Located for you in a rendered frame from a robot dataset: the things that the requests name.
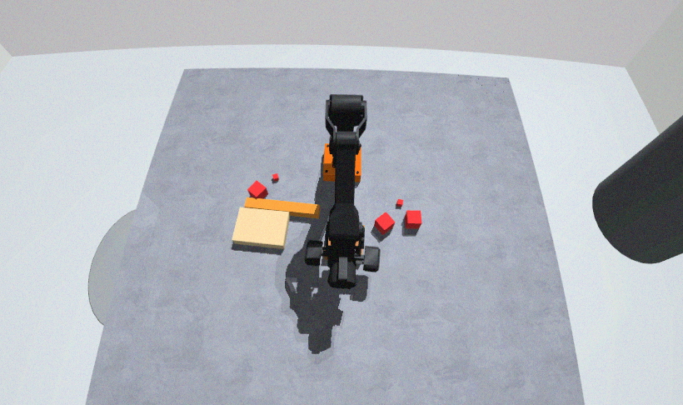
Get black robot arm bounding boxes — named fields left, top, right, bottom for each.
left=325, top=94, right=367, bottom=289

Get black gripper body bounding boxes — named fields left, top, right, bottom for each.
left=305, top=240, right=381, bottom=272

